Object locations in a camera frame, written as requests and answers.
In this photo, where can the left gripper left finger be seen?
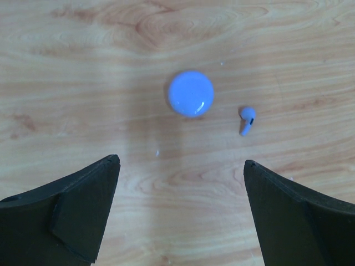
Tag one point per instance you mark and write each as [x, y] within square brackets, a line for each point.
[62, 222]

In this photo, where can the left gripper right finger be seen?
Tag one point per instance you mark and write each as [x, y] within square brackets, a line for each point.
[296, 225]

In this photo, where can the purple earbud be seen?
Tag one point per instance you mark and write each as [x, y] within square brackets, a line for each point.
[248, 115]

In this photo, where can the purple earbud case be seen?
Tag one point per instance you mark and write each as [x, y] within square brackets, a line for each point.
[191, 93]

